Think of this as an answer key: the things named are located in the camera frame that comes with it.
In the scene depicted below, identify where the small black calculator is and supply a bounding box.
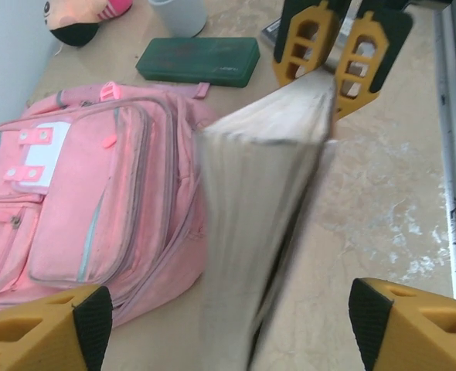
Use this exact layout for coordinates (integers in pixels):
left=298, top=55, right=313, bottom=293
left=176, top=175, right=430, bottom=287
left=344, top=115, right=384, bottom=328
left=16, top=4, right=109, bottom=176
left=259, top=17, right=287, bottom=46

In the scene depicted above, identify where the pink plush doll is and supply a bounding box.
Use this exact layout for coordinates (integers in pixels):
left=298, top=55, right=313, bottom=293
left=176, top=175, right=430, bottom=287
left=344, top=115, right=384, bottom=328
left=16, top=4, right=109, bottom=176
left=42, top=0, right=134, bottom=49

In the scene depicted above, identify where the brown and black book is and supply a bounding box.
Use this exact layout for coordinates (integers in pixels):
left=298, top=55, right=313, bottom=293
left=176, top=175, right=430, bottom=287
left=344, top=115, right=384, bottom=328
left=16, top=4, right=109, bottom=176
left=196, top=71, right=339, bottom=371

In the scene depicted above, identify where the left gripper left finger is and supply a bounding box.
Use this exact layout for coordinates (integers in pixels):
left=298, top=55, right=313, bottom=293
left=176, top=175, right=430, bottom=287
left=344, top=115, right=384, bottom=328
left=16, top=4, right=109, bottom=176
left=0, top=284, right=114, bottom=371

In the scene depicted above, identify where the pink student backpack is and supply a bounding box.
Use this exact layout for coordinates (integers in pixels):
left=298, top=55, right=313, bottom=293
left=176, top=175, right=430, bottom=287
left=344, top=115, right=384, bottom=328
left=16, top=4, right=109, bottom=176
left=0, top=80, right=222, bottom=330

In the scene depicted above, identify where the grey cup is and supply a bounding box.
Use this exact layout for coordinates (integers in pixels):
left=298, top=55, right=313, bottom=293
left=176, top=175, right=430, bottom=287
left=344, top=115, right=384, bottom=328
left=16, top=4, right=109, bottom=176
left=147, top=0, right=208, bottom=39

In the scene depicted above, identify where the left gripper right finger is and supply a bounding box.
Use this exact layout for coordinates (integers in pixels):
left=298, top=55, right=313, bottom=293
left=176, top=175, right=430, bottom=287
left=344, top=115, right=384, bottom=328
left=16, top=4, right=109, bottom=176
left=347, top=277, right=456, bottom=371

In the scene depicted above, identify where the dark green pencil case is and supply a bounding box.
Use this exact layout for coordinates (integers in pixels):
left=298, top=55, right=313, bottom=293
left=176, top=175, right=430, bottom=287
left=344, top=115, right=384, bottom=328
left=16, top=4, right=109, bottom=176
left=134, top=36, right=261, bottom=90

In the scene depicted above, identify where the aluminium mounting rail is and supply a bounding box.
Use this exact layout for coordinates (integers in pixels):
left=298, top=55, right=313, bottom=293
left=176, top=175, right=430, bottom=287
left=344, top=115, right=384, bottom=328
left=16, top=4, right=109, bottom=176
left=431, top=0, right=456, bottom=303

